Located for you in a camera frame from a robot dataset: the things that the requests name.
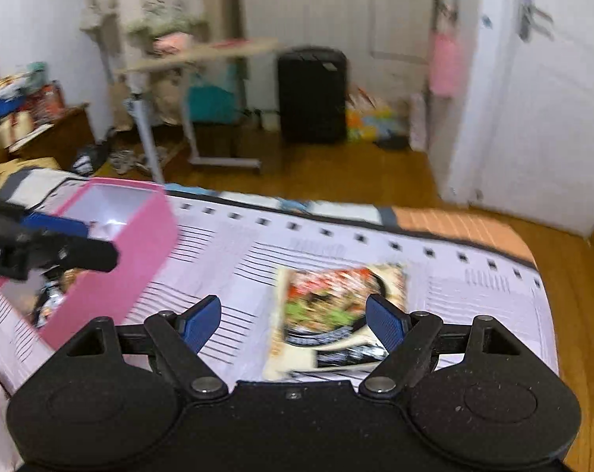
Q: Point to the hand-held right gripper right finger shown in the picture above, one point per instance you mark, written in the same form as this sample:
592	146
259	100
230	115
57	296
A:
386	325

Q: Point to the white door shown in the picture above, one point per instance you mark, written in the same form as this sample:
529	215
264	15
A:
547	118

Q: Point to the colourful printed bag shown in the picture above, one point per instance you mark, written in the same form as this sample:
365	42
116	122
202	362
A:
368	118

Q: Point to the pile of assorted household goods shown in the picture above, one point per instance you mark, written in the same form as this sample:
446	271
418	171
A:
21	101

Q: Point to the teal bag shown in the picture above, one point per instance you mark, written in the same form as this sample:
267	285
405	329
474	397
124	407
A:
211	101

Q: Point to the dark wooden cabinet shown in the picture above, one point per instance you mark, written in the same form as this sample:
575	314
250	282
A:
56	137

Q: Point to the striped printed bed sheet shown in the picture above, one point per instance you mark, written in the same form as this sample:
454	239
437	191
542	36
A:
257	255

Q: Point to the pink cardboard box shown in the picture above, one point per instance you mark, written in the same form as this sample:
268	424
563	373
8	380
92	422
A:
139	246

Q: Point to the pink cloth bundle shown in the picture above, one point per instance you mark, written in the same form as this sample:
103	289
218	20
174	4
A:
171	42

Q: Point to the orange pillow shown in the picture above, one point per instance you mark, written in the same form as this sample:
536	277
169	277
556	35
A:
454	233

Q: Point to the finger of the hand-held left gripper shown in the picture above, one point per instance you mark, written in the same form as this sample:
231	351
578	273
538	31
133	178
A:
75	254
56	226

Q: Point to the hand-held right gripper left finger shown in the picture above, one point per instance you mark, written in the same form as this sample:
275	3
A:
202	320

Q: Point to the pile of shoes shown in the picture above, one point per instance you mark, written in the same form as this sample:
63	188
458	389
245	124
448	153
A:
115	160

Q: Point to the black snack packet yellow print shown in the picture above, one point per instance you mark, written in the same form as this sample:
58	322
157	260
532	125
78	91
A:
56	300

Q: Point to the wooden side table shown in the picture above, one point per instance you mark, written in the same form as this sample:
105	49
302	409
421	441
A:
198	54

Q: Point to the white wardrobe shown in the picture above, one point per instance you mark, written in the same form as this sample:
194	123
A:
336	10

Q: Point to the beige nut snack bag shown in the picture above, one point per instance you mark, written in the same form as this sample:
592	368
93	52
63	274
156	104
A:
336	305

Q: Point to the pink hanging cloth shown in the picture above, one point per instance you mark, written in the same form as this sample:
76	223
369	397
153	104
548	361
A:
446	64

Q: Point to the black suitcase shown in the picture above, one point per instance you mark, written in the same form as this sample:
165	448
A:
312	93

